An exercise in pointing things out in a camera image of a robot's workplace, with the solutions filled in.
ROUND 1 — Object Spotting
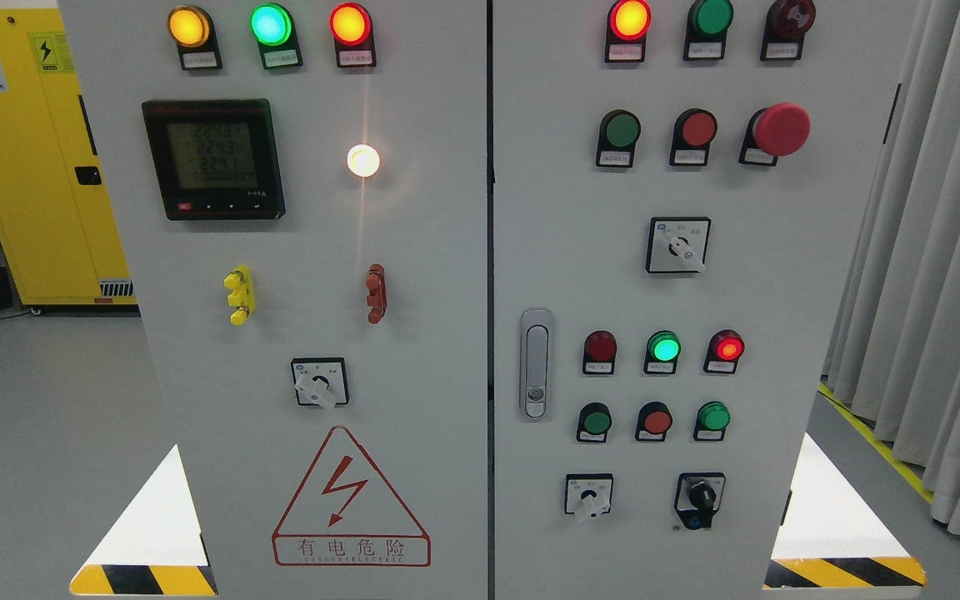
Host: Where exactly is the red push button row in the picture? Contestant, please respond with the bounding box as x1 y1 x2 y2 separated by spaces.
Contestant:
635 400 673 442
669 107 718 167

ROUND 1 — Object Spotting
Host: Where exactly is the red indicator lamp top right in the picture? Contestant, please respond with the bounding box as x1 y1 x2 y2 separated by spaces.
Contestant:
603 0 652 63

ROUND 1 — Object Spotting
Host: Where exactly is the green push button lower right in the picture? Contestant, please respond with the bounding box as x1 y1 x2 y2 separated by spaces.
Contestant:
692 400 731 442

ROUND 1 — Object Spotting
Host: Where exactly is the red push button upper row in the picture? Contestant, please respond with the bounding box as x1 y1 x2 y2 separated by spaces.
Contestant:
669 107 718 167

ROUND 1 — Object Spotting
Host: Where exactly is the silver cabinet door handle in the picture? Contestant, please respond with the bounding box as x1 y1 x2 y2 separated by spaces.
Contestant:
519 308 555 419

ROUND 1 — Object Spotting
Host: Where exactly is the red indicator lamp top left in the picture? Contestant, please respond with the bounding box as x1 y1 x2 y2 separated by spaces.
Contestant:
330 2 377 68

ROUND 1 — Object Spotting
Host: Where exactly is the yellow indicator lamp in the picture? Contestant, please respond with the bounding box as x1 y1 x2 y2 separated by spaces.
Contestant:
167 4 223 71

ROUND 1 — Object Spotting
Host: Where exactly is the black digital power meter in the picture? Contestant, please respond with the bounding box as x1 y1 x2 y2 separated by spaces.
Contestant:
142 98 285 221

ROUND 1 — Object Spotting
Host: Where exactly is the lit green indicator lamp middle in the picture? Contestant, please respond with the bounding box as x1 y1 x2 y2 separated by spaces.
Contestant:
643 330 682 375

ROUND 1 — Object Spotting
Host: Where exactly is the dark red buzzer lamp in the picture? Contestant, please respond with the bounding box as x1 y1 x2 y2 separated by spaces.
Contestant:
759 0 817 61

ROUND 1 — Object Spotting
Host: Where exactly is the right striped cabinet base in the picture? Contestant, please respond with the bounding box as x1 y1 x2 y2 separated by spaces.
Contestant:
762 436 927 599

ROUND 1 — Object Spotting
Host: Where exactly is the upper right rotary selector switch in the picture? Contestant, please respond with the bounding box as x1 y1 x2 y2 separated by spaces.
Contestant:
645 217 712 274

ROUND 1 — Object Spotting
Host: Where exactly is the grey curtain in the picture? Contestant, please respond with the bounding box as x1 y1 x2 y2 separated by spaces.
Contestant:
824 1 960 536

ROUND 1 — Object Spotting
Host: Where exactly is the yellow test terminal block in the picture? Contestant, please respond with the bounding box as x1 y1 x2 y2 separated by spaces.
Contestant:
223 263 255 327

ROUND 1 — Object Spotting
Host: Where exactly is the left striped cabinet base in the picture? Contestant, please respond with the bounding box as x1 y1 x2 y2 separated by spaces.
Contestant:
69 447 218 598

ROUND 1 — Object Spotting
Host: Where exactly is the dark red indicator lamp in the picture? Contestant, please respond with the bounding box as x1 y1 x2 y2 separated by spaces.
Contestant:
582 330 618 376

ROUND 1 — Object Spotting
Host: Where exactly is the red emergency stop mushroom button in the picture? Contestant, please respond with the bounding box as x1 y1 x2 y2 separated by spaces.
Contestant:
738 102 811 167

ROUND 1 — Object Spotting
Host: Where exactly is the green indicator lamp top right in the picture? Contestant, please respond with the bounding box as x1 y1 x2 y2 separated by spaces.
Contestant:
682 0 734 62

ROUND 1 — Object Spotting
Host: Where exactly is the lit red indicator lamp middle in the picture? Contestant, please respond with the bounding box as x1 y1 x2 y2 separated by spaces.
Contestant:
703 329 744 375

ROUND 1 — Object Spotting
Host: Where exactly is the red test terminal block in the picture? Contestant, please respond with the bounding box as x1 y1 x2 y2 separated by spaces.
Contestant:
363 263 388 324

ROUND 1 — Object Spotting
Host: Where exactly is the white lit indicator lamp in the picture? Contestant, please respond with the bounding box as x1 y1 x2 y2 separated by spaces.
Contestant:
346 143 382 178

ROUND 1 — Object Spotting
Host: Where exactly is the striped cabinet base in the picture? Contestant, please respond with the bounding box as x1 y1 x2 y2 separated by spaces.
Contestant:
69 447 218 598
762 436 927 599

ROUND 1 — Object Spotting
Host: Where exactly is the red electrical hazard warning sticker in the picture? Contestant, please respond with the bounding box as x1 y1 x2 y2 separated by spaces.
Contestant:
272 426 432 568

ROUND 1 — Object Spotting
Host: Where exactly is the red push button lower row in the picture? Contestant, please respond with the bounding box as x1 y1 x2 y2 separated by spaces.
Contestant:
635 400 673 442

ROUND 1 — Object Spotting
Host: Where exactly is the green start push button left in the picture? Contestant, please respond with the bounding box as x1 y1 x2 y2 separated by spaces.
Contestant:
576 402 611 443

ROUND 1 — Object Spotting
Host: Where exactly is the black knob selector switch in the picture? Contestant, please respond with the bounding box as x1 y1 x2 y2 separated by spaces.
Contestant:
673 472 725 531

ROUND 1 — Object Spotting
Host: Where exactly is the left door rotary selector switch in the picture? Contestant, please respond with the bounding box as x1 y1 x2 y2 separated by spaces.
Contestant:
290 357 350 409

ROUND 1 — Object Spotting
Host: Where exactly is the grey electrical control cabinet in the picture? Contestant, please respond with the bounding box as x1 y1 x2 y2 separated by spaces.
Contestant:
60 1 921 599

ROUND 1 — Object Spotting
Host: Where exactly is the green indicator lamp top left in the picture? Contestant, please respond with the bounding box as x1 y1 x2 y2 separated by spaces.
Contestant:
250 2 303 71

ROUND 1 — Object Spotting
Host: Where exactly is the yellow safety storage cabinet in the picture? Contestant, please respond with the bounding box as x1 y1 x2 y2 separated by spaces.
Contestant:
0 7 137 308

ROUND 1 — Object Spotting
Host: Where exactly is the lower white rotary selector switch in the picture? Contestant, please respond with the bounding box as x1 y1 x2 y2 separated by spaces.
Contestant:
563 473 614 522

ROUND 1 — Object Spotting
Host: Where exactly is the green push button upper row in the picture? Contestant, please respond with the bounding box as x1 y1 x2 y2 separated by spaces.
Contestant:
595 109 642 168

